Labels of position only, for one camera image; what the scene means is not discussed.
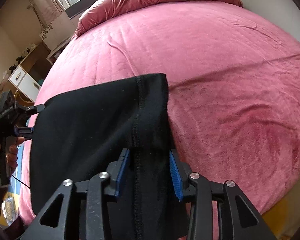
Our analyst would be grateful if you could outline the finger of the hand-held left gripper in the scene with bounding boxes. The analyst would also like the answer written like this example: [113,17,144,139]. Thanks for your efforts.
[15,103,46,115]
[14,126,35,140]

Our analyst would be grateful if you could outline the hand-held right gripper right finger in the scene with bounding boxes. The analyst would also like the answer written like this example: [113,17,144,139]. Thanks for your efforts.
[169,149,277,240]

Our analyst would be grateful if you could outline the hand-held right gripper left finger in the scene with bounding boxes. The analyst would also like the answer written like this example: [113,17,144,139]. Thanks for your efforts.
[20,148,130,240]

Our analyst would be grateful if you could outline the black pants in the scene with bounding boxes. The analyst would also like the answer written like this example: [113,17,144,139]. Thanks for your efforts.
[29,73,191,240]

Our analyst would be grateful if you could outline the person's left hand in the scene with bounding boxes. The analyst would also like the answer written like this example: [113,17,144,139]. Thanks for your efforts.
[0,137,26,172]

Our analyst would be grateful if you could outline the white wooden cabinet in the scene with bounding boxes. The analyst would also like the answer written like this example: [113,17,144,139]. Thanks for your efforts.
[6,42,54,103]

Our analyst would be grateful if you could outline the beige floral curtain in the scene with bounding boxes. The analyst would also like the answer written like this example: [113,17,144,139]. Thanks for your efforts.
[24,0,74,49]

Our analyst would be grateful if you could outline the pink bed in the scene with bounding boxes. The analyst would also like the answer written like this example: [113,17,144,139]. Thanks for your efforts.
[18,1,300,227]

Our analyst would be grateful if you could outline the black cable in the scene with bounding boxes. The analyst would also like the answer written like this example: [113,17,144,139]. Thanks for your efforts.
[11,172,32,188]

